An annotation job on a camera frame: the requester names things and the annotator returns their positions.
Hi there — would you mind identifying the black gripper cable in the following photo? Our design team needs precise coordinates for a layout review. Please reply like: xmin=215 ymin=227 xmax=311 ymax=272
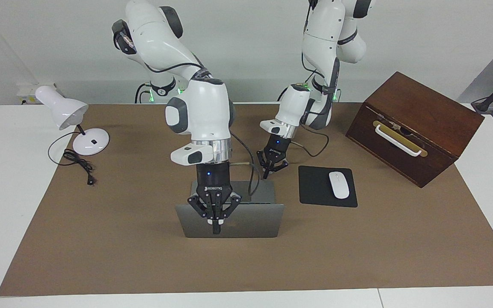
xmin=144 ymin=61 xmax=261 ymax=197
xmin=290 ymin=0 xmax=338 ymax=159

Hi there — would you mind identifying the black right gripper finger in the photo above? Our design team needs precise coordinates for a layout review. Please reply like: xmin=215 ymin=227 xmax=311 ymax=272
xmin=216 ymin=192 xmax=242 ymax=235
xmin=187 ymin=192 xmax=217 ymax=235

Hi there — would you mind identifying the grey laptop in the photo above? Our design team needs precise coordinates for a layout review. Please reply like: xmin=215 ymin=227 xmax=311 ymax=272
xmin=175 ymin=180 xmax=285 ymax=238

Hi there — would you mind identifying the black lamp power cable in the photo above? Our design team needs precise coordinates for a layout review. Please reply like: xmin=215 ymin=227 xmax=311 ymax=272
xmin=48 ymin=132 xmax=97 ymax=186

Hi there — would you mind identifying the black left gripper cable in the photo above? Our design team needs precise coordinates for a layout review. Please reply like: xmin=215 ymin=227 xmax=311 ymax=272
xmin=290 ymin=0 xmax=338 ymax=159

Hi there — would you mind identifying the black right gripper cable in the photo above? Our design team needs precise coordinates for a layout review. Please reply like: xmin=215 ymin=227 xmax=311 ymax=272
xmin=144 ymin=61 xmax=261 ymax=197

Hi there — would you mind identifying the white computer mouse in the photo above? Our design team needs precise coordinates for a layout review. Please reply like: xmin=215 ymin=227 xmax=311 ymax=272
xmin=329 ymin=171 xmax=350 ymax=200

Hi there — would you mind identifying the black right arm base cable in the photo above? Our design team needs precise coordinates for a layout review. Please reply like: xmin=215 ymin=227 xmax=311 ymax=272
xmin=134 ymin=83 xmax=153 ymax=104

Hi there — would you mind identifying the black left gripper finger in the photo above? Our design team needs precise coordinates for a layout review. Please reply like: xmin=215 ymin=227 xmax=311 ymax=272
xmin=269 ymin=158 xmax=289 ymax=174
xmin=257 ymin=151 xmax=271 ymax=179

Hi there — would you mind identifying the brass handle backplate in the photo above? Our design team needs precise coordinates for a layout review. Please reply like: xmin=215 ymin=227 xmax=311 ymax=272
xmin=373 ymin=121 xmax=428 ymax=158

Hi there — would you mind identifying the dark brown wooden box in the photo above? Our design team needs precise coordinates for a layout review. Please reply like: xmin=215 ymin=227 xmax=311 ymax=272
xmin=345 ymin=71 xmax=485 ymax=188

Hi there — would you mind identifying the white power strip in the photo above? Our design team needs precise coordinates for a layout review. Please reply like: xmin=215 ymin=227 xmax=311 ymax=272
xmin=17 ymin=83 xmax=42 ymax=104

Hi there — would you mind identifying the white desk lamp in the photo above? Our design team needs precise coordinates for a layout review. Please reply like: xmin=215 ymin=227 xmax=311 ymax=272
xmin=35 ymin=85 xmax=110 ymax=156

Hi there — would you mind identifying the black mouse pad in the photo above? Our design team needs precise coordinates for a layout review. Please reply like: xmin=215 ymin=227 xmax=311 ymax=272
xmin=298 ymin=166 xmax=358 ymax=208

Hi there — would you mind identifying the white box handle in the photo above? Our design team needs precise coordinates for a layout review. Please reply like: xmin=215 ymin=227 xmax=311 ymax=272
xmin=375 ymin=124 xmax=422 ymax=157

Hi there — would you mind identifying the brown table mat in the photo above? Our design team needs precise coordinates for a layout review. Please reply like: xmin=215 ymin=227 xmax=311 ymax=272
xmin=0 ymin=103 xmax=493 ymax=297

